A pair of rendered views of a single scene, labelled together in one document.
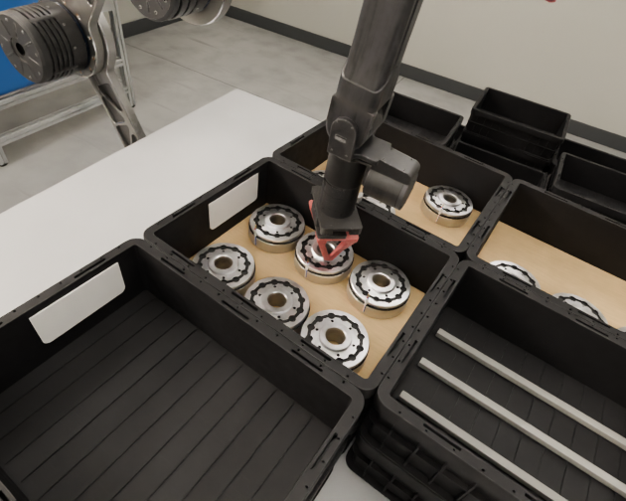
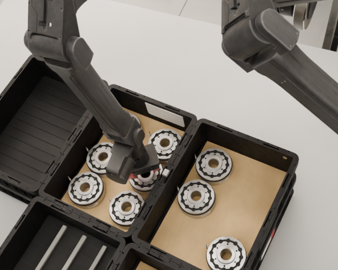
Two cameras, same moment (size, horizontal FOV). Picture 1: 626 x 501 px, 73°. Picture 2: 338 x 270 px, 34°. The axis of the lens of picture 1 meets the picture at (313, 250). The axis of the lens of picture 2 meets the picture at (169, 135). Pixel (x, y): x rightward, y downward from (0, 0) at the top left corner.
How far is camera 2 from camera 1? 1.35 m
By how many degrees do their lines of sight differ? 59
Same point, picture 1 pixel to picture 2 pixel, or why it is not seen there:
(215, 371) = not seen: hidden behind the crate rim
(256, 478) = (28, 173)
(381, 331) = (102, 216)
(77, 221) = (191, 51)
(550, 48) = not seen: outside the picture
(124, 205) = (213, 66)
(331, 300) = (119, 187)
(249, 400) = not seen: hidden behind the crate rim
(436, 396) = (67, 245)
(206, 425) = (46, 150)
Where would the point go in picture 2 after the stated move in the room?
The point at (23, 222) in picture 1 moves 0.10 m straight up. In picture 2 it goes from (182, 30) to (178, 11)
